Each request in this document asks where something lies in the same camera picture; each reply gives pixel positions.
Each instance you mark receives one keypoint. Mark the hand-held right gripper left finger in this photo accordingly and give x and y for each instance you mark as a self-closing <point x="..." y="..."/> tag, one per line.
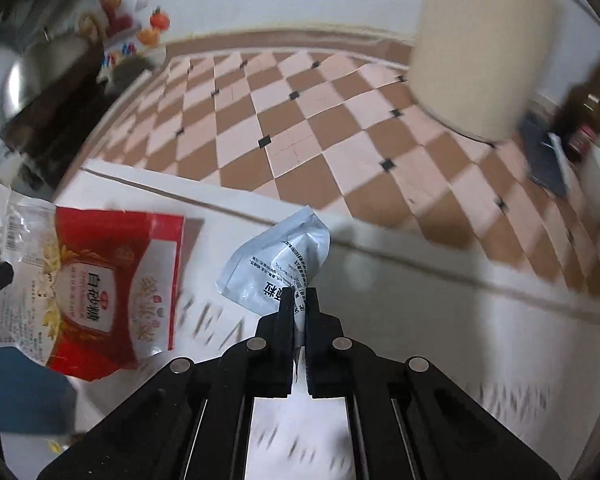
<point x="282" y="340"/>

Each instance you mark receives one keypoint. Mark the dark sauce bottle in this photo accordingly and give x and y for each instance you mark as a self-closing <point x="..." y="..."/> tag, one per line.
<point x="580" y="125"/>

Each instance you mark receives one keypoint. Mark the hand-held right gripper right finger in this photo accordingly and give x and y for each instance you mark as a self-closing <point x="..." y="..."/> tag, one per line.
<point x="317" y="345"/>

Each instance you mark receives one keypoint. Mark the blue white sachet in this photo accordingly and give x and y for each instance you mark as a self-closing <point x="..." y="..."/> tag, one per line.
<point x="275" y="260"/>

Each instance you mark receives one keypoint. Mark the checkered table mat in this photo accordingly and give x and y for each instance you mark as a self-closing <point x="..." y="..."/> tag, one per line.
<point x="330" y="135"/>

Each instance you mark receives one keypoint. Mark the blue flat object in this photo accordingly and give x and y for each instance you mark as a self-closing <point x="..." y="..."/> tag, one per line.
<point x="25" y="395"/>

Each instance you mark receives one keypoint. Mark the metal pot with lid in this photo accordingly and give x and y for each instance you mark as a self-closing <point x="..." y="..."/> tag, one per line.
<point x="25" y="85"/>

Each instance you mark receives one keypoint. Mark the dark blue notebook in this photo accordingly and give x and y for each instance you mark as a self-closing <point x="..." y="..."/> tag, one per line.
<point x="547" y="165"/>

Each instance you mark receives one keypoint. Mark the beige utensil holder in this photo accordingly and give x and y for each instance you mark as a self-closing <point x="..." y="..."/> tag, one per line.
<point x="480" y="50"/>

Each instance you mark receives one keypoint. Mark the red sugar bag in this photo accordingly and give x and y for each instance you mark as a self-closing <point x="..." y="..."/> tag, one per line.
<point x="105" y="270"/>

